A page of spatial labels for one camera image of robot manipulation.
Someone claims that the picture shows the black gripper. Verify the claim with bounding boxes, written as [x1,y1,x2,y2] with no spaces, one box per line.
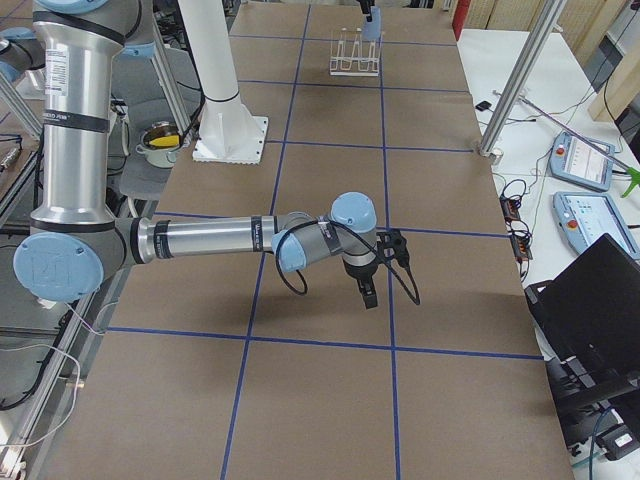
[357,0,375,15]
[343,260,378,309]

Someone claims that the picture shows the light blue plastic cup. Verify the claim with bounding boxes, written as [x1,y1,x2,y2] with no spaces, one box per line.
[362,6,382,41]

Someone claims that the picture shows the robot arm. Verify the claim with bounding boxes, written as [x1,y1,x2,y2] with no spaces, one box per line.
[13,1,381,308]

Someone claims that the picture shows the orange usb hub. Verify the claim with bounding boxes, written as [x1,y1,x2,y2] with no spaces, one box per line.
[499,195,533,263]

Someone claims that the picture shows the black laptop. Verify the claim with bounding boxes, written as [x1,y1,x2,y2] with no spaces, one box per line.
[525,234,639,409]

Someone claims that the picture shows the lower teach pendant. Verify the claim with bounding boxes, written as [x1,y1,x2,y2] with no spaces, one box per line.
[553,192,639,260]

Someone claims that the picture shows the teach pendant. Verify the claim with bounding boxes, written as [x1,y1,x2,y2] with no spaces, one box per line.
[549,131,615,192]
[553,192,639,260]

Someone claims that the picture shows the upper teach pendant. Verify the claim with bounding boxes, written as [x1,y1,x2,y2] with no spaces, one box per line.
[549,131,615,192]

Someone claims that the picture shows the white enamel pot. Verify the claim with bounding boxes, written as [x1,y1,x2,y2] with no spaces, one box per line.
[135,121,181,169]

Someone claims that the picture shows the black camera cable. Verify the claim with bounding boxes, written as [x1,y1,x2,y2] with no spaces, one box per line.
[274,219,422,306]

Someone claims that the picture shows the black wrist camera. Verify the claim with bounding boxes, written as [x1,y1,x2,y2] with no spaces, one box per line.
[376,229,410,269]

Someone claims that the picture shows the white wire cup rack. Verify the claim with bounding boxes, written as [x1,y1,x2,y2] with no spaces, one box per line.
[329,28,382,77]

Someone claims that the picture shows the aluminium frame post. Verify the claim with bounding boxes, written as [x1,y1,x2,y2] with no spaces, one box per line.
[477,0,566,165]

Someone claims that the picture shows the white camera mast base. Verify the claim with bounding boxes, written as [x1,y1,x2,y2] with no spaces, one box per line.
[179,0,268,164]

